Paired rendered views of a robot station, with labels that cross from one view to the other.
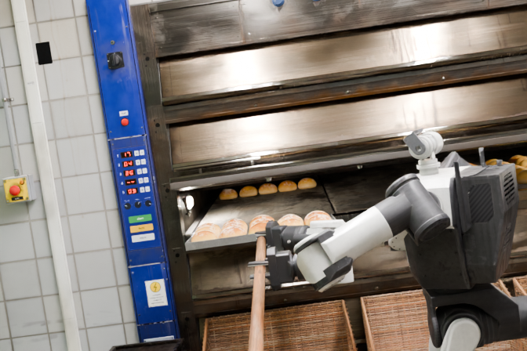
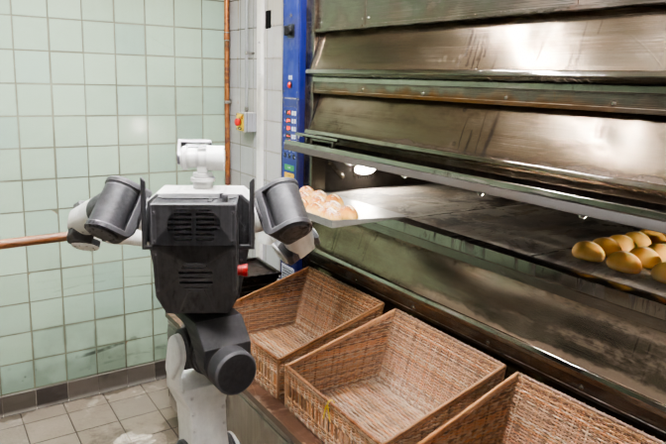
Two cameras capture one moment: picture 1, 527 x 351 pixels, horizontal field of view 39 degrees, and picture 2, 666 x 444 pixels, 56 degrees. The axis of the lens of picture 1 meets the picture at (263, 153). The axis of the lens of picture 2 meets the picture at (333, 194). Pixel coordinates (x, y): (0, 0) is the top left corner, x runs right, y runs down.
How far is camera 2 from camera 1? 240 cm
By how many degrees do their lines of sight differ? 54
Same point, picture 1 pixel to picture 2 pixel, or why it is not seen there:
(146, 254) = not seen: hidden behind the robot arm
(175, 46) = (327, 23)
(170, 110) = (316, 81)
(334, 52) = (420, 46)
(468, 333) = (173, 350)
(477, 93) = (540, 126)
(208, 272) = (320, 230)
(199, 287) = not seen: hidden behind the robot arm
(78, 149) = (275, 100)
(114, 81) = (288, 50)
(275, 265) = not seen: hidden behind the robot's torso
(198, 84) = (331, 61)
